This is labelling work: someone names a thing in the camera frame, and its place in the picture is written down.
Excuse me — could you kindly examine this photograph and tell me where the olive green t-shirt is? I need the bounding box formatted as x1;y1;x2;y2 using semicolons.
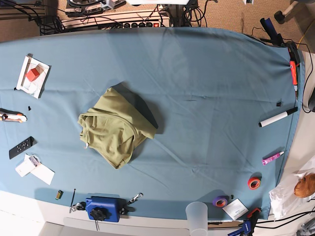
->
78;88;157;169

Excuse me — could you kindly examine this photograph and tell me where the blue table cloth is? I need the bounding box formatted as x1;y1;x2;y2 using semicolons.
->
0;28;302;220

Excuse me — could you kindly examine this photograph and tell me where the silver carabiner clip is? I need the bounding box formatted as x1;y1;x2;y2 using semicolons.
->
127;193;143;205

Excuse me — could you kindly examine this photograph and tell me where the white power strip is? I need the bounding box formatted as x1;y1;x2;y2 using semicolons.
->
61;9;171;30

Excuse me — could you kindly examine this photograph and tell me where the clear plastic cup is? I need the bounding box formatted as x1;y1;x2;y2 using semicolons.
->
186;202;208;236

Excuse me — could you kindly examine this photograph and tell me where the purple tape roll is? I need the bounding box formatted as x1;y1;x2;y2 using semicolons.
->
212;195;229;208

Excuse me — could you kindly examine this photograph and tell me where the blue clamp block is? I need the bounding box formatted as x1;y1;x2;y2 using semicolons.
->
85;196;120;223

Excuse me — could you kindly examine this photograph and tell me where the black zip tie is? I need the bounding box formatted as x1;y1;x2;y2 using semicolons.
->
69;188;76;213

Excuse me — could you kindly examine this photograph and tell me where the white black marker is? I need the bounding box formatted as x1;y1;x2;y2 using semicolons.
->
258;107;298;127

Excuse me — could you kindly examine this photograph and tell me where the pink glue tube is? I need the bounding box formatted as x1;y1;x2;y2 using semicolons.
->
262;151;284;166

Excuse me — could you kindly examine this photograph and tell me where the red tape roll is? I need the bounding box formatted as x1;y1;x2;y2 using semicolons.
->
248;177;261;190

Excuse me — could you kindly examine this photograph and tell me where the white paper card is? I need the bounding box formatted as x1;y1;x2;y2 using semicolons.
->
222;199;248;220

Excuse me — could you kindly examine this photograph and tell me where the small black clip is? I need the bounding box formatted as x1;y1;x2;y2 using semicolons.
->
276;100;283;107

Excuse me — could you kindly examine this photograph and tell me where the small green battery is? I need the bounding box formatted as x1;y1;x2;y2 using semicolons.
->
55;190;63;200

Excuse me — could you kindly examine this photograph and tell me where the white paper sheet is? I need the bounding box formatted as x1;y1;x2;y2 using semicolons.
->
31;164;55;185

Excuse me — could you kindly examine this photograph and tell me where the black remote control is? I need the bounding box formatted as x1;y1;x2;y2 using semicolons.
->
9;136;37;160

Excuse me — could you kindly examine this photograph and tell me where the red cube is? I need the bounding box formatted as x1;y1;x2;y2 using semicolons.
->
26;68;40;82

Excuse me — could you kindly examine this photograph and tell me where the white card stack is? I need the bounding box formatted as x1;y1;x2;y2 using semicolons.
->
15;154;40;177

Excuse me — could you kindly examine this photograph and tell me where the blue bar clamp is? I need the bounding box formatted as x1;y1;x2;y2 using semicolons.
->
228;208;261;236

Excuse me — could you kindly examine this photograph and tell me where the blue black clamp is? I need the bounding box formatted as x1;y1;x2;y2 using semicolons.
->
260;18;285;47

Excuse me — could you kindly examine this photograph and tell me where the orange black screwdriver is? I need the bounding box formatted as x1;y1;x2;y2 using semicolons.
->
286;40;300;101

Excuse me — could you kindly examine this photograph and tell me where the white plastic bag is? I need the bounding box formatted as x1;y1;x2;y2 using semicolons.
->
269;157;315;220

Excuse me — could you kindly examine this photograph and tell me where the orange white utility knife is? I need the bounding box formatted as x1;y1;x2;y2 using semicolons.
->
0;108;27;123

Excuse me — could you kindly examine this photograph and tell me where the brown bread item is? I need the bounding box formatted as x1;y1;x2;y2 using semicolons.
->
294;174;315;198

